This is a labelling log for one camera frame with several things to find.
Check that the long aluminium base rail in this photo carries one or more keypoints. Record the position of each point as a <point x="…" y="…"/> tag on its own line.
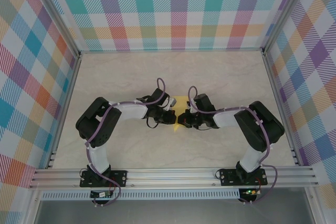
<point x="170" y="176"/>

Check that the grey metal panel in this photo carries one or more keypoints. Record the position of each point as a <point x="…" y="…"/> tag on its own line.
<point x="170" y="213"/>

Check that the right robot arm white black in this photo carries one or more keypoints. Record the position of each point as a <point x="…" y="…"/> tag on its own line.
<point x="225" y="119"/>

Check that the aluminium frame post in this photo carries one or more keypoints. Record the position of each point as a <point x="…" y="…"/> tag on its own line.
<point x="285" y="11"/>
<point x="57" y="11"/>

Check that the aluminium frame leg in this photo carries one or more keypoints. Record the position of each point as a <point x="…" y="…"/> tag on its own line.
<point x="313" y="208"/>
<point x="32" y="208"/>

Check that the yellow cloth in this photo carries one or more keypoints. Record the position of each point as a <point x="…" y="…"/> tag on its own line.
<point x="181" y="103"/>

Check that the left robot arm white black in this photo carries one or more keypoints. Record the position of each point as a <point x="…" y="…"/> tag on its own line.
<point x="128" y="112"/>

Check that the aluminium side rail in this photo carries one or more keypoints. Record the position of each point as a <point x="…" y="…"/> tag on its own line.
<point x="281" y="111"/>
<point x="63" y="111"/>

